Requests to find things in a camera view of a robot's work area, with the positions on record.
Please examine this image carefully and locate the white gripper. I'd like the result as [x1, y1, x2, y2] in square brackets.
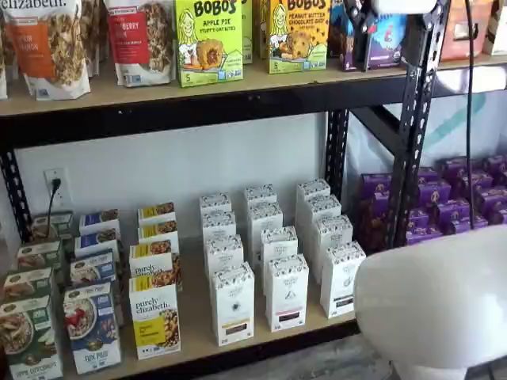
[342, 0, 437, 73]

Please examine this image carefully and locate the blue purple Zbar box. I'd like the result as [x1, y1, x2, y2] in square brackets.
[328, 0, 408, 73]

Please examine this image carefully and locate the yellow Bobo's peanut butter box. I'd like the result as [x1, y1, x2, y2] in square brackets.
[268, 0, 330, 75]

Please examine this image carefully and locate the orange snack box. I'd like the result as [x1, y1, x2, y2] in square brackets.
[438, 0, 496, 63]

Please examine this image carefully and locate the particle board shelf panel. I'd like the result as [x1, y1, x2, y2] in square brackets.
[434, 53, 507, 73]
[0, 55, 410, 118]
[59, 233, 360, 378]

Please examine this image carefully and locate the green Bobo's apple pie box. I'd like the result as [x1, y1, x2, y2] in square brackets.
[240, 0, 255, 66]
[175, 0, 245, 89]

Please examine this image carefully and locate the white and brown box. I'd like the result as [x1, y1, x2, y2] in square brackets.
[482, 0, 507, 57]

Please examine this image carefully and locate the white box dark strip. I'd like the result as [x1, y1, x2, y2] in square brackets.
[319, 241, 367, 320]
[314, 215, 354, 287]
[304, 194, 343, 239]
[295, 178, 332, 207]

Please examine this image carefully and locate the white box pink strip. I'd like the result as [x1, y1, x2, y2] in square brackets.
[265, 253, 310, 333]
[246, 201, 284, 259]
[259, 226, 299, 265]
[242, 183, 279, 209]

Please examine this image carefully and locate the purely elizabeth yellow white box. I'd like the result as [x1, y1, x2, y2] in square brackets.
[137, 218, 180, 247]
[128, 272, 183, 361]
[137, 201, 177, 227]
[128, 238, 181, 283]

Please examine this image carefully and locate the blue flax plus cereal box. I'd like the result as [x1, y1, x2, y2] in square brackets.
[70, 249, 116, 287]
[74, 228, 120, 259]
[78, 208, 122, 235]
[63, 282, 122, 375]

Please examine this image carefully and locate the green cereal box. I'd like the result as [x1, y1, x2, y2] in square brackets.
[0, 294, 65, 380]
[30, 211, 74, 243]
[2, 267, 55, 306]
[15, 238, 64, 275]

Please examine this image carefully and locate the white plastic sheet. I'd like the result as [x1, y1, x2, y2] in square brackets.
[347, 66, 507, 184]

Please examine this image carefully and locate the black metal shelving rack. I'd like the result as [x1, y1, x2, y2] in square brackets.
[0, 0, 452, 380]

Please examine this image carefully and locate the purely elizabeth red granola bag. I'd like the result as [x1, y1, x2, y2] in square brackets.
[103, 0, 176, 87]

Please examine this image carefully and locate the purely elizabeth orange granola bag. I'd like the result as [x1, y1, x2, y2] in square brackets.
[0, 0, 93, 102]
[78, 0, 110, 78]

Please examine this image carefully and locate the long black hanging cable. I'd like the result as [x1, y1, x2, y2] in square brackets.
[463, 0, 476, 243]

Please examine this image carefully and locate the black power cord with plug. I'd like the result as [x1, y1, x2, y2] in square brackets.
[44, 177, 63, 241]

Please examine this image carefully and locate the white wall outlet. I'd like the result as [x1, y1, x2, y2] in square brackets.
[43, 167, 68, 209]

